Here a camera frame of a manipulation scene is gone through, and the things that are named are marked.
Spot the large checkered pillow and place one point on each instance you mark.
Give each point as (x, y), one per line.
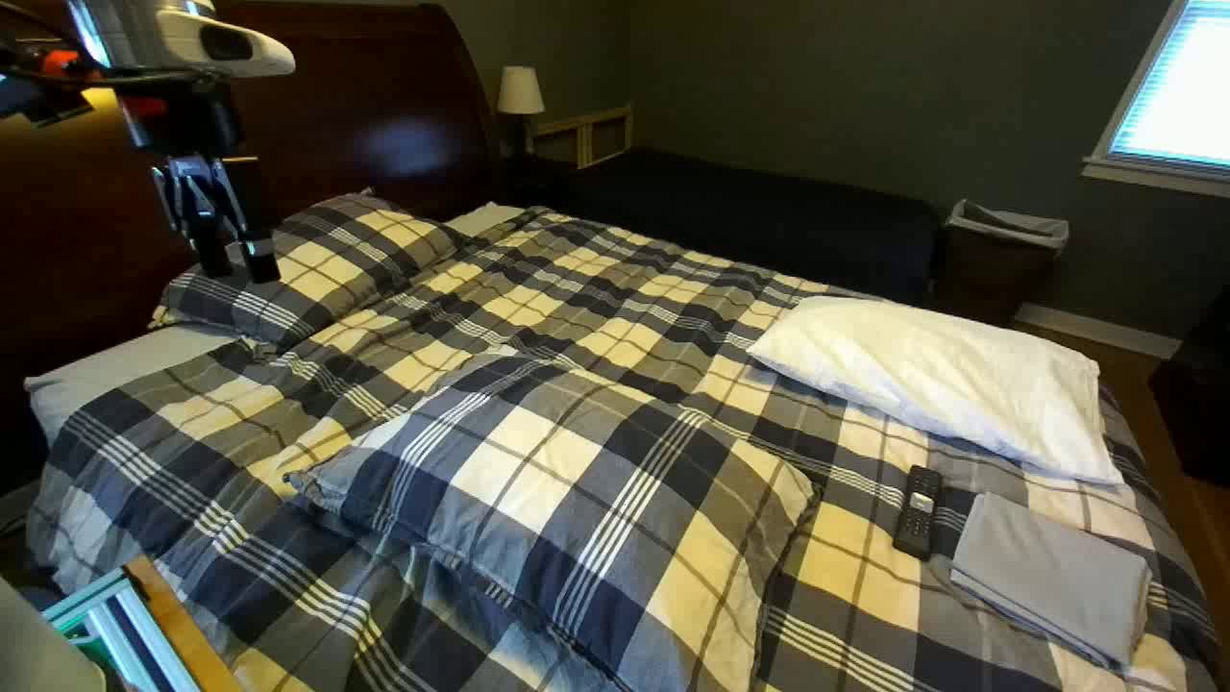
(577, 494)

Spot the grey rounded cover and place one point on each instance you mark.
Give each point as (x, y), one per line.
(30, 646)

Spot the checkered duvet cover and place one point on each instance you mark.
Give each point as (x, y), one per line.
(616, 308)

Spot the black dresser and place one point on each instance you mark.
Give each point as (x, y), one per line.
(1198, 398)

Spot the dark wooden headboard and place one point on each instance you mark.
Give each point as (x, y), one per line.
(370, 117)

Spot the black remote control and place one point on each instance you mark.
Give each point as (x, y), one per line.
(920, 510)

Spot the small checkered pillow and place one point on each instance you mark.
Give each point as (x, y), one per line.
(334, 258)

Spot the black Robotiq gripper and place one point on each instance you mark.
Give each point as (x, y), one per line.
(206, 177)

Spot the brown hamper with liner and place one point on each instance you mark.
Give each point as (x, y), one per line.
(1002, 255)

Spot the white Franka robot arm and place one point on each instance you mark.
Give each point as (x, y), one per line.
(220, 45)

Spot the teal metal frame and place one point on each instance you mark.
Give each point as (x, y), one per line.
(118, 635)

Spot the folded grey cloth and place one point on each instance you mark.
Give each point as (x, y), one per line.
(1049, 580)

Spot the dark daybed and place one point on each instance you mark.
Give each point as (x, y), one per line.
(756, 217)

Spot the white shade table lamp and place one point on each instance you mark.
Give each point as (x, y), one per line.
(521, 95)

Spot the bright window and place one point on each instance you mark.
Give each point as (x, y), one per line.
(1175, 89)

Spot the wooden plank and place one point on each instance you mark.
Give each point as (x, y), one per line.
(178, 628)

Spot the cream open shelf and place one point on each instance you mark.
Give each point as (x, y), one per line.
(581, 136)

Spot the white pillow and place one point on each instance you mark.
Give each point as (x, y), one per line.
(934, 377)

